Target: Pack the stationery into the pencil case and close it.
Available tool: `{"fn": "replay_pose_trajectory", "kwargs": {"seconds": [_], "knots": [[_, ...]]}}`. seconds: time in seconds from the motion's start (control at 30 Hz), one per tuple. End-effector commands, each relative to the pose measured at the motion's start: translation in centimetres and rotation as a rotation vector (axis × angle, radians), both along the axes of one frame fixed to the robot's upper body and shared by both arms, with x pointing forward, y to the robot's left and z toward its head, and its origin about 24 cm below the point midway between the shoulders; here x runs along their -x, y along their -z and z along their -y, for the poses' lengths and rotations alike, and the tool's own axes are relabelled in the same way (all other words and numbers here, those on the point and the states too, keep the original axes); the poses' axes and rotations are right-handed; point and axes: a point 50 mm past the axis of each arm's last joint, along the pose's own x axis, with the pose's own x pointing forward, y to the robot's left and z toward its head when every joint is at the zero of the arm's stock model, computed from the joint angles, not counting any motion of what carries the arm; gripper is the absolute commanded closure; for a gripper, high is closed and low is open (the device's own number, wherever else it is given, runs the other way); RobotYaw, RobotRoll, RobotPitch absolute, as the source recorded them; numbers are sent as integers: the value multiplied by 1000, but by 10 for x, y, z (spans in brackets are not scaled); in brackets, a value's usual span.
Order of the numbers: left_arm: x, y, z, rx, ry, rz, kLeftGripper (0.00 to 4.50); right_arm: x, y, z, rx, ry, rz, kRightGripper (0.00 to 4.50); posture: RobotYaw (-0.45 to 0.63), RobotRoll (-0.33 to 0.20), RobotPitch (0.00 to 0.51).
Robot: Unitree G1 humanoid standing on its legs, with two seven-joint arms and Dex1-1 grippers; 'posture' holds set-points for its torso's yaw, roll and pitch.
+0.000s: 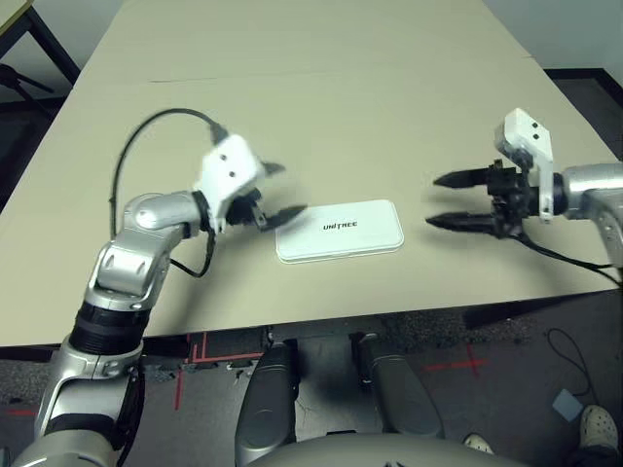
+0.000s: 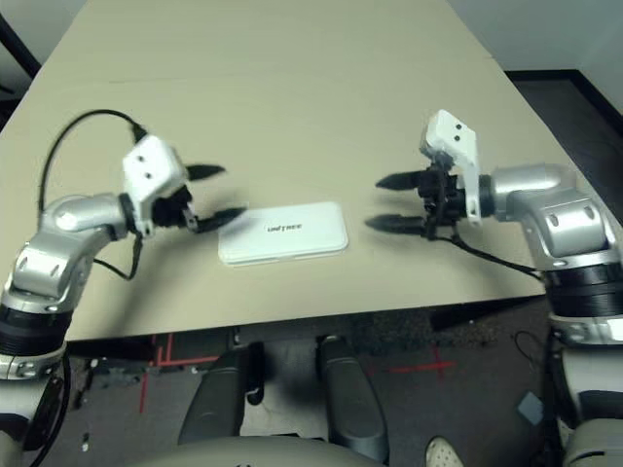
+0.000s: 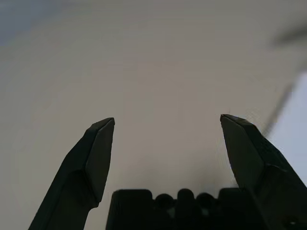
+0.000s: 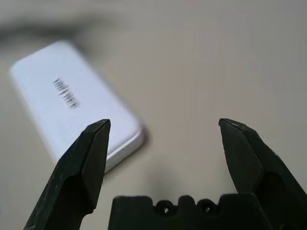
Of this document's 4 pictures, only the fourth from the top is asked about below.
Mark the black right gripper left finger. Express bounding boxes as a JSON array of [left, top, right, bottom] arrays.
[[23, 119, 111, 230]]

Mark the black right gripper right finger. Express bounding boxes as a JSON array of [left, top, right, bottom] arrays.
[[218, 117, 307, 230]]

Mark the white plastic pencil case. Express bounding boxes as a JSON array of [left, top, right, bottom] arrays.
[[8, 39, 147, 174]]

